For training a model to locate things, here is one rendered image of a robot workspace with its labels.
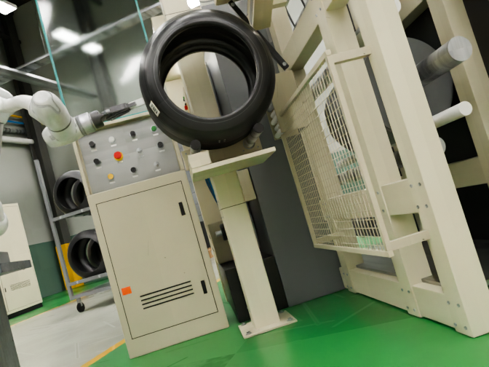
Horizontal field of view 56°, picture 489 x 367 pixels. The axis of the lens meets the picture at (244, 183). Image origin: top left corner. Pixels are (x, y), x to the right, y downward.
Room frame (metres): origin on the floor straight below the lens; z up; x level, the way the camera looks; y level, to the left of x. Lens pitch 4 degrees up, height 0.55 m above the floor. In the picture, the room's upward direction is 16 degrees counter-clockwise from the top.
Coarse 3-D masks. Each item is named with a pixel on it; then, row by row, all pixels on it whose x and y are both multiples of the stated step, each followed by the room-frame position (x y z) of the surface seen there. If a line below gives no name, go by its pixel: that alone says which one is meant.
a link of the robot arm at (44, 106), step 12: (24, 96) 1.80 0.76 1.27; (36, 96) 1.71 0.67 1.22; (48, 96) 1.71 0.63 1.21; (0, 108) 1.95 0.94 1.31; (12, 108) 1.88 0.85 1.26; (36, 108) 1.71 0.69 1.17; (48, 108) 1.72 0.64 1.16; (60, 108) 1.76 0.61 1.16; (48, 120) 1.76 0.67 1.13; (60, 120) 1.79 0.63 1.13
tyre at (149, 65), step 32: (160, 32) 1.88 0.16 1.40; (192, 32) 2.13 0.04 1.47; (224, 32) 2.13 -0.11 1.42; (256, 32) 1.96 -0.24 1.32; (160, 64) 2.14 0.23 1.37; (256, 64) 1.92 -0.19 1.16; (160, 96) 1.86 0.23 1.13; (256, 96) 1.91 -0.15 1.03; (160, 128) 2.05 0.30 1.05; (192, 128) 1.88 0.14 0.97; (224, 128) 1.90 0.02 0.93
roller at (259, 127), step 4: (256, 124) 1.93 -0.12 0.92; (260, 124) 1.93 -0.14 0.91; (256, 128) 1.93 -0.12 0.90; (260, 128) 1.93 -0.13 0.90; (252, 132) 1.98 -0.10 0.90; (256, 132) 1.93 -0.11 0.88; (260, 132) 1.93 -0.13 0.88; (248, 136) 2.10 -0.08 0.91; (252, 136) 2.03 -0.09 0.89; (256, 136) 2.00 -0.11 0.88; (248, 140) 2.13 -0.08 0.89; (252, 140) 2.09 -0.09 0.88; (256, 140) 2.12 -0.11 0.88; (244, 144) 2.26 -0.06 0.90; (248, 144) 2.20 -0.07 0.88; (252, 144) 2.19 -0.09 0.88
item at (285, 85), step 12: (288, 72) 2.27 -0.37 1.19; (276, 84) 2.26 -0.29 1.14; (288, 84) 2.26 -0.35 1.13; (276, 96) 2.25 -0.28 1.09; (288, 96) 2.26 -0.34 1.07; (276, 108) 2.25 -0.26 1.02; (300, 108) 2.27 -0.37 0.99; (276, 120) 2.33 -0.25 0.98; (300, 120) 2.26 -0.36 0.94; (276, 132) 2.44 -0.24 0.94; (288, 132) 2.45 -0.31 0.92
